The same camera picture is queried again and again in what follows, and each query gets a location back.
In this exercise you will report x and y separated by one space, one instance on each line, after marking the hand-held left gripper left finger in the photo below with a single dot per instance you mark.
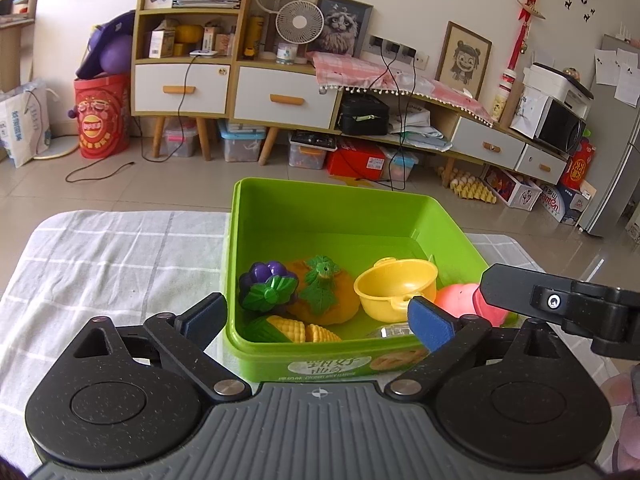
205 320

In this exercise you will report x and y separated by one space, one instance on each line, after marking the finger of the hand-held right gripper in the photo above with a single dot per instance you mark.
505 287

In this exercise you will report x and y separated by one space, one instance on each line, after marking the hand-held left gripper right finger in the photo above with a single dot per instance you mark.
430 322

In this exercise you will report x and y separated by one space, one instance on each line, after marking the pink capsule egg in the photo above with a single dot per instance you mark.
455 300

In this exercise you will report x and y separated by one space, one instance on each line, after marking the clear plastic case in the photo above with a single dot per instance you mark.
392 331

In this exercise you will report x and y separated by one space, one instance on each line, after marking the yellow toy pot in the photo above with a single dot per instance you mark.
395 285

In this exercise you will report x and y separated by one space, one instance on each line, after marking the purple toy grapes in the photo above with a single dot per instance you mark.
262 277

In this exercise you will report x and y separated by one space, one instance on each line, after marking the toy corn cob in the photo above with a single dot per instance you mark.
287 330

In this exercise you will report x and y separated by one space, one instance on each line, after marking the orange toy pumpkin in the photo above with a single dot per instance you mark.
330 310

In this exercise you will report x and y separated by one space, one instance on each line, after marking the green plastic box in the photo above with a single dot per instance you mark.
325 220

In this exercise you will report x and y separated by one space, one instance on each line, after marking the person's right hand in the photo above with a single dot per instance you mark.
630 410

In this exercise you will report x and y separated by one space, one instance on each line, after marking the white red printed carton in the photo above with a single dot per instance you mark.
515 190

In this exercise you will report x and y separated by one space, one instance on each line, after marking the white blue carton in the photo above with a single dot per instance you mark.
565 207

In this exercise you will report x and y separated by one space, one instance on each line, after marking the yellow egg tray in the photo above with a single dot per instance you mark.
470 187

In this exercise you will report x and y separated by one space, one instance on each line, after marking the white drawer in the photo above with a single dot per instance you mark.
540 162
285 85
480 135
180 77

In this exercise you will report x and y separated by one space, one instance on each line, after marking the red gift carton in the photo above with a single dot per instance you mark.
577 165

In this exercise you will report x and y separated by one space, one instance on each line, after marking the small blue-lidded storage box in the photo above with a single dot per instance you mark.
405 165

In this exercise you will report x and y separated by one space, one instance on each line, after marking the silver refrigerator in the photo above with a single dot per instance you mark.
610 160

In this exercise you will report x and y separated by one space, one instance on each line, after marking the black microwave oven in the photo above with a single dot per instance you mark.
557 125

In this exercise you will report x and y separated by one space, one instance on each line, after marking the white drawing sheet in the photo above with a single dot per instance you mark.
527 110

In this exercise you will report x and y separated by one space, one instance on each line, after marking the red flat carton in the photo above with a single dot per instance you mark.
355 160

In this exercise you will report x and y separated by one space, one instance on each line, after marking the clear storage box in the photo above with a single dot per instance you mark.
179 142

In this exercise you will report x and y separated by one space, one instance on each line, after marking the pile of folded papers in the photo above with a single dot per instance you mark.
420 127

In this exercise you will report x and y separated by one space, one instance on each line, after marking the low wooden cabinet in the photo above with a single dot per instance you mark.
268 147

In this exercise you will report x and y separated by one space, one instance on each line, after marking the stack of paper cups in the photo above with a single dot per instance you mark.
502 100

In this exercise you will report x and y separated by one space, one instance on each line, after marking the black-lidded storage box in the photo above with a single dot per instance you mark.
312 150

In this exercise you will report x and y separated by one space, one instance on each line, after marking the white printer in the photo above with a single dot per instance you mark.
555 80

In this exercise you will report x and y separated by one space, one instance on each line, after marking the black bag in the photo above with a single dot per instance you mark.
362 115

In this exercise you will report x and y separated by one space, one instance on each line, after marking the red printed bucket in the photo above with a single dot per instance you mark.
102 120

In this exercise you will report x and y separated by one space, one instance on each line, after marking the white round floor base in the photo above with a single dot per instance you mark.
57 147

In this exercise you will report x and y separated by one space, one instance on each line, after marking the framed cartoon girl picture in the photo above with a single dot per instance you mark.
462 60

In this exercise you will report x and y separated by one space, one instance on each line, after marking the white paper note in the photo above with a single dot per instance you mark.
629 80
606 67

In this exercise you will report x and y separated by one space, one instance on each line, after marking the white charging device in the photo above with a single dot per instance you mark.
204 53

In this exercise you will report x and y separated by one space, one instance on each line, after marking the white shopping bag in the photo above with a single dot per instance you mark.
22 125

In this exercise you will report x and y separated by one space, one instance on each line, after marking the pink fringed cloth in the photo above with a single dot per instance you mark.
350 67

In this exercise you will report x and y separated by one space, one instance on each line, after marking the small yellow toy vehicle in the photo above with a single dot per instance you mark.
249 53

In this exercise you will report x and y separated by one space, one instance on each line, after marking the white jar green label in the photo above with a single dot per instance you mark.
287 54

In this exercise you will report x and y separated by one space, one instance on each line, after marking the red hanging ornament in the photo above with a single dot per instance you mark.
530 10

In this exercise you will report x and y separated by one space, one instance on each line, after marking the purple plush toy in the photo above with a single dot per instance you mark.
115 52

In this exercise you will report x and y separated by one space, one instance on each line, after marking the yellow round container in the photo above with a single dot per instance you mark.
190 34

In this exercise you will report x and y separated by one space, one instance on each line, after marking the yellow can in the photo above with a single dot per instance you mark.
255 35

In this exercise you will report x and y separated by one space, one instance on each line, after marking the framed cat picture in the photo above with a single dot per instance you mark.
340 25

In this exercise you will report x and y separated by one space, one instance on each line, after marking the white desk fan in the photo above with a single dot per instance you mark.
300 22

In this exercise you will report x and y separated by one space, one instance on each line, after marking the wooden bookshelf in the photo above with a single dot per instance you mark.
12 45

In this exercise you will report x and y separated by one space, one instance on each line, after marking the white wall sockets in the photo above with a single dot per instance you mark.
422 57

